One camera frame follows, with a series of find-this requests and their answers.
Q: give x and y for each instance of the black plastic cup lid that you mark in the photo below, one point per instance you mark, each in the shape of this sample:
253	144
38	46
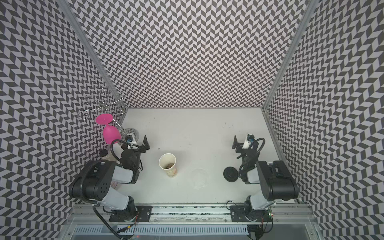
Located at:
231	174

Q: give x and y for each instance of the pink plastic wine glass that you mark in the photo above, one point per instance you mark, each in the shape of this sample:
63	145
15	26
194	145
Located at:
110	133

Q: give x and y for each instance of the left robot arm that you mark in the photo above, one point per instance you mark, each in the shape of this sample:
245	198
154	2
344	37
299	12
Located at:
93	184

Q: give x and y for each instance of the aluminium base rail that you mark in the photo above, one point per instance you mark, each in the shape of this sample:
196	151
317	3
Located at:
221	219

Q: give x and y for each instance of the small glass jar black lid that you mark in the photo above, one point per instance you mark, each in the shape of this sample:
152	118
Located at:
107	155

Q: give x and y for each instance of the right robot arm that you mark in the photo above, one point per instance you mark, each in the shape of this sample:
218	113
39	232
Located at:
275	181

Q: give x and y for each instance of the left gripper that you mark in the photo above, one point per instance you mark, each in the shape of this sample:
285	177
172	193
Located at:
142	147

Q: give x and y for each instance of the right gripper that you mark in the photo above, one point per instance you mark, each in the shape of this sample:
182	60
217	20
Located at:
239	145

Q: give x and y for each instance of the chrome wire glass rack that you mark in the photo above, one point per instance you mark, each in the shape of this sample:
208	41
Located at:
93	108

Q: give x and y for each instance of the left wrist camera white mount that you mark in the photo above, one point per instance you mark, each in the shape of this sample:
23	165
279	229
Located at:
130	139

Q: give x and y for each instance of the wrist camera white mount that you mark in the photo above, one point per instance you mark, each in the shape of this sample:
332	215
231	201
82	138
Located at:
130	139
249	142

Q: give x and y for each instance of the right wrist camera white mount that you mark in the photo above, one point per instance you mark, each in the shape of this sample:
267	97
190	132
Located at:
249	142

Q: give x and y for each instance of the illustrated paper milk tea cup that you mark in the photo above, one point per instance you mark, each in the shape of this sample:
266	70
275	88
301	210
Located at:
167	163

